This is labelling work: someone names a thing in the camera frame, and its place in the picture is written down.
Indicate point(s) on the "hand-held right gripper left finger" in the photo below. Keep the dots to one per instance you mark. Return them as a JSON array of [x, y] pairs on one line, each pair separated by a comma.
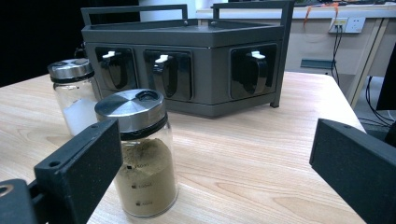
[[77, 168]]

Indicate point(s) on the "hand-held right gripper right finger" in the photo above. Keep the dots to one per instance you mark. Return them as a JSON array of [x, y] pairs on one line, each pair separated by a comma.
[[358, 168]]

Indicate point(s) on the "glass jar with white powder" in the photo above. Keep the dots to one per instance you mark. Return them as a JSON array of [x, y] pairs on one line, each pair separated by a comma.
[[77, 113]]

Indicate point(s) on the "glass jar with brown powder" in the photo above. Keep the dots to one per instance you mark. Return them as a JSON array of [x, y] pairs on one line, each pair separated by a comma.
[[146, 177]]

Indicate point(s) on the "dark grey spice rack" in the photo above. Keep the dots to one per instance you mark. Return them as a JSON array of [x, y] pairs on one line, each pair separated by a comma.
[[199, 39]]

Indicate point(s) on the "black curtain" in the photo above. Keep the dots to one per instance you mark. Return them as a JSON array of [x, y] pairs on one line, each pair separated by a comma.
[[37, 34], [389, 84]]

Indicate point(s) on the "white wall socket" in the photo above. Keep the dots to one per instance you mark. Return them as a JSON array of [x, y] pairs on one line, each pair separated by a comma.
[[351, 25]]

